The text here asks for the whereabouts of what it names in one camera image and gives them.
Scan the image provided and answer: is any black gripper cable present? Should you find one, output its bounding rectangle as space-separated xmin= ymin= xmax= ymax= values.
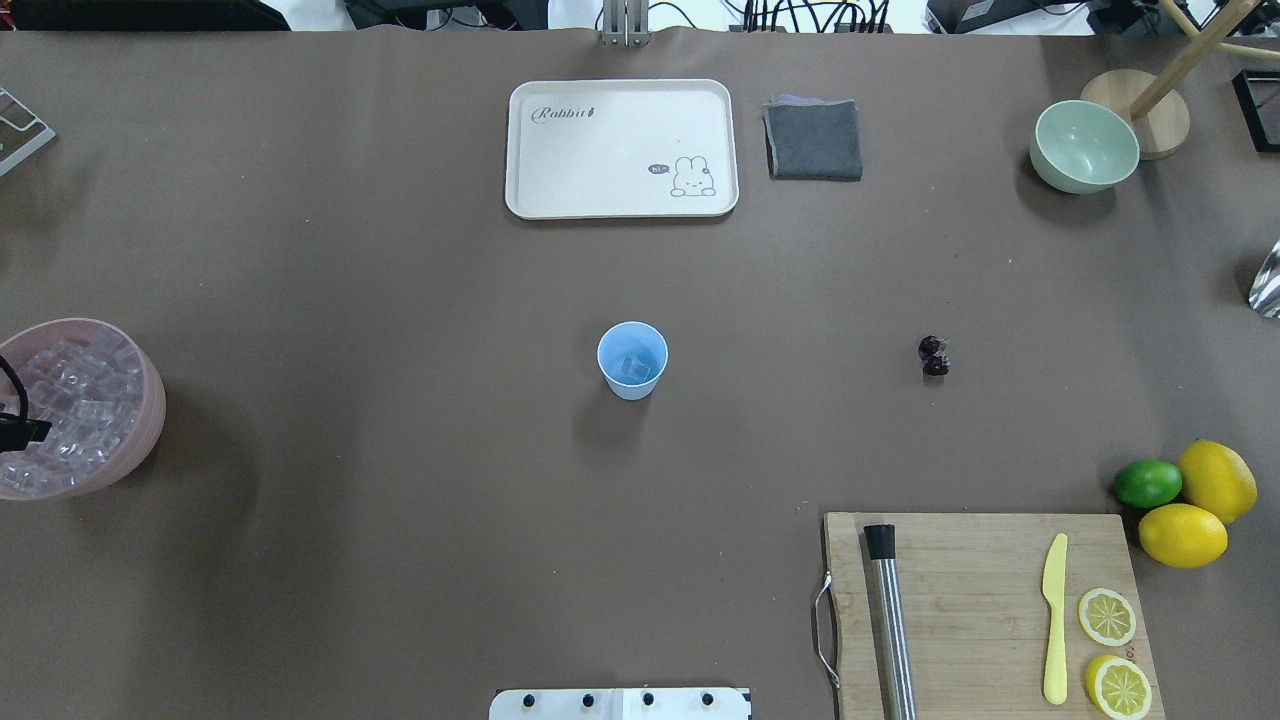
xmin=0 ymin=355 xmax=29 ymax=421

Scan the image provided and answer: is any pink bowl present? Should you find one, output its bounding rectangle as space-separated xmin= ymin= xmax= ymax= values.
xmin=3 ymin=318 xmax=166 ymax=501

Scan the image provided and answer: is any yellow plastic knife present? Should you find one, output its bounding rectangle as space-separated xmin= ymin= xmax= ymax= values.
xmin=1041 ymin=533 xmax=1069 ymax=706

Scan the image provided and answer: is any aluminium frame post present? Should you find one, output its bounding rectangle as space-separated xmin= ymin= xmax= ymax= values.
xmin=600 ymin=0 xmax=652 ymax=47

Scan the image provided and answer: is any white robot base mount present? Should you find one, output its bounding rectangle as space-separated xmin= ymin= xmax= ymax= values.
xmin=488 ymin=685 xmax=753 ymax=719

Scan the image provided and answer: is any steel muddler black tip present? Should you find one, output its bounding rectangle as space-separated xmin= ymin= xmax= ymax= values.
xmin=864 ymin=524 xmax=919 ymax=719

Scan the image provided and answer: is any pile of ice cubes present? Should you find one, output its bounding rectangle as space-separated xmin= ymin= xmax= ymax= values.
xmin=1 ymin=328 xmax=145 ymax=498

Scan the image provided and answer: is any wooden cup tree stand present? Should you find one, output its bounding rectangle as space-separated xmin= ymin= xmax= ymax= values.
xmin=1080 ymin=1 xmax=1277 ymax=161

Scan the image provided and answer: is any mint green bowl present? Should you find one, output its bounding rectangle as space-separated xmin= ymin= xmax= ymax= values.
xmin=1029 ymin=99 xmax=1140 ymax=195

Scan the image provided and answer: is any silver metal ice scoop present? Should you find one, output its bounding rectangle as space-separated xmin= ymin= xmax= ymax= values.
xmin=1245 ymin=241 xmax=1280 ymax=320

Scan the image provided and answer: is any cream rabbit tray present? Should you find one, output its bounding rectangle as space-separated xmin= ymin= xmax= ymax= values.
xmin=504 ymin=79 xmax=739 ymax=222

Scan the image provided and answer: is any green lime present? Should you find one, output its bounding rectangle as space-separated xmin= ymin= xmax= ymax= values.
xmin=1112 ymin=459 xmax=1183 ymax=510

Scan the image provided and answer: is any wooden cutting board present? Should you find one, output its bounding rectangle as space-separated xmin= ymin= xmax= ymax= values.
xmin=823 ymin=512 xmax=1140 ymax=719

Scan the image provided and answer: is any lemon half slice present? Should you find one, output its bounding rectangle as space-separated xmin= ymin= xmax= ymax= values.
xmin=1084 ymin=653 xmax=1155 ymax=719
xmin=1076 ymin=587 xmax=1138 ymax=648

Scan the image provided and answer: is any yellow lemon near lime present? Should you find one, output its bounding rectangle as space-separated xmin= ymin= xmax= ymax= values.
xmin=1138 ymin=503 xmax=1229 ymax=569

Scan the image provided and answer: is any folded grey cloth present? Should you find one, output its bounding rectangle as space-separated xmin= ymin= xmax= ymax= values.
xmin=763 ymin=95 xmax=864 ymax=182

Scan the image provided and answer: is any light blue plastic cup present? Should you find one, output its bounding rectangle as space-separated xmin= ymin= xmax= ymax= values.
xmin=596 ymin=322 xmax=669 ymax=401

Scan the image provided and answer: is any clear ice cube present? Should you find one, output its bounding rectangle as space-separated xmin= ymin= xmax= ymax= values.
xmin=617 ymin=355 xmax=655 ymax=386

